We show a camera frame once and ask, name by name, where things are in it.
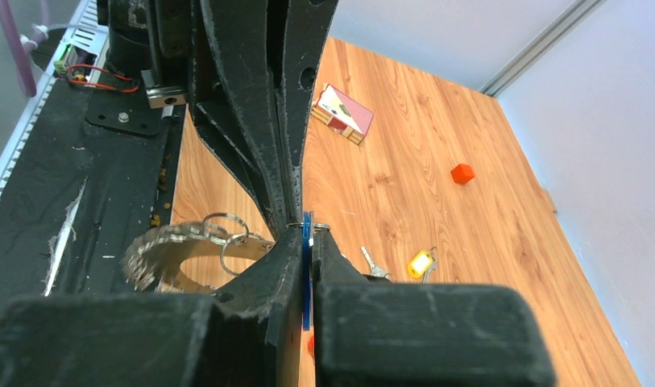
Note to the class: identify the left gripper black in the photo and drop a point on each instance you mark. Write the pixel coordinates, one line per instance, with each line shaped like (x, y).
(154, 43)

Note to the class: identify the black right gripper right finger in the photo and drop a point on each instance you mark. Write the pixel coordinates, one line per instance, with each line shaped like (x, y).
(379, 333)

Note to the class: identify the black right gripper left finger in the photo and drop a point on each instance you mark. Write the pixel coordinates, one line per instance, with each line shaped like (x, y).
(246, 334)

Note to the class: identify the red key tag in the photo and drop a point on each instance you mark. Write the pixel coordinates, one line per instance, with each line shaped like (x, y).
(311, 345)

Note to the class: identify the small orange cube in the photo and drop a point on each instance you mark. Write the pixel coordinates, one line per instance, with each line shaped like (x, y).
(462, 174)

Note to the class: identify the blue key tag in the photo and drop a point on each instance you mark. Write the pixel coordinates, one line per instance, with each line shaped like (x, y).
(306, 263)

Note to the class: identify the red playing card deck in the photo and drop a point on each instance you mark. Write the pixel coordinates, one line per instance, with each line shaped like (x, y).
(344, 115)

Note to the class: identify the key with black fob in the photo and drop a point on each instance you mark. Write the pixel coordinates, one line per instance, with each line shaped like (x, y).
(376, 272)

